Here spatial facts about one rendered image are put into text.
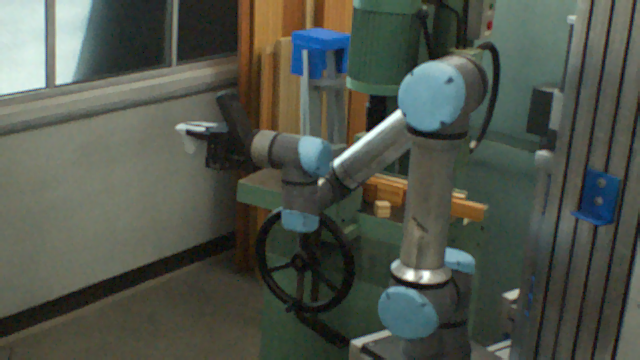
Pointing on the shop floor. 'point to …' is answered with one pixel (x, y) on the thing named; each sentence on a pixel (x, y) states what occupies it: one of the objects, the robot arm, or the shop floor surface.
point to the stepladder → (323, 40)
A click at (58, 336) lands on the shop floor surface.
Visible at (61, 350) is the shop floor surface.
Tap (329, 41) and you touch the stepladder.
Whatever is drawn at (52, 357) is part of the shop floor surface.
